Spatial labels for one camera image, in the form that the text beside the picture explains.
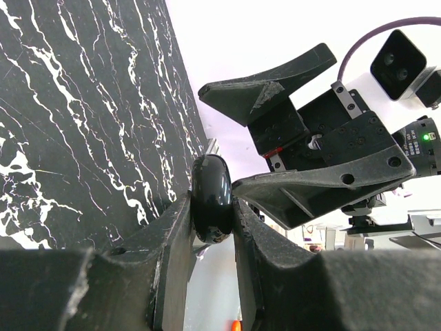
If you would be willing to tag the black earbud charging case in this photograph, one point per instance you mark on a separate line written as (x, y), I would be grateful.
(211, 199)

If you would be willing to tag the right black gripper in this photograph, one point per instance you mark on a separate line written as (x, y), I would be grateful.
(317, 131)

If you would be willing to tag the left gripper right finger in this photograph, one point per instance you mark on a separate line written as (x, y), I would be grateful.
(283, 286)

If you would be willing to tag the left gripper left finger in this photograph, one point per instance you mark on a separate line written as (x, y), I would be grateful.
(139, 285)

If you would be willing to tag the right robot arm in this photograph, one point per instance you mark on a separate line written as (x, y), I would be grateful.
(292, 198)

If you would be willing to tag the aluminium frame rail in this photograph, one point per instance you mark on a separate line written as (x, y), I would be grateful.
(396, 227)

